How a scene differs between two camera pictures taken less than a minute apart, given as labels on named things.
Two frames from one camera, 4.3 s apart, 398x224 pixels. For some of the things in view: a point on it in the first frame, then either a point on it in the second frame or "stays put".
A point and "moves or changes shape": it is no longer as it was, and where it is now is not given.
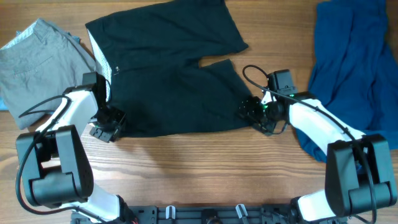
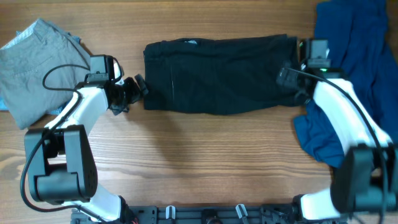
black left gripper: x=104 y=132 to x=132 y=92
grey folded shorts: x=37 y=71 stays put
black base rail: x=238 y=214 stays put
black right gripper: x=250 y=109 to x=288 y=78
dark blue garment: x=354 y=71 stays put
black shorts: x=150 y=60 moves or changes shape
